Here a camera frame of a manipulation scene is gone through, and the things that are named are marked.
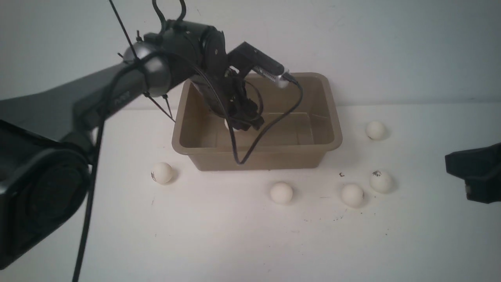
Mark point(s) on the black wrist camera viewer left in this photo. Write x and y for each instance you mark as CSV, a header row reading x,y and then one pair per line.
x,y
246,58

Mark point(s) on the black robot arm viewer left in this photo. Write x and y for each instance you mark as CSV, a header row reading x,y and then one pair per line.
x,y
48,157

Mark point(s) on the white ball with black mark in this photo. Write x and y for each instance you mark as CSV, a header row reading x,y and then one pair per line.
x,y
381,182

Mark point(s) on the black gripper viewer left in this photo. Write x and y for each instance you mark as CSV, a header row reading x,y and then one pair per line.
x,y
226,96

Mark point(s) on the tan plastic storage bin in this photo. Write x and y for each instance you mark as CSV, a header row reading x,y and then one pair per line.
x,y
300,140

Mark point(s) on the black gripper viewer right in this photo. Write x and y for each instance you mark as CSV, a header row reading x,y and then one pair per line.
x,y
480,169

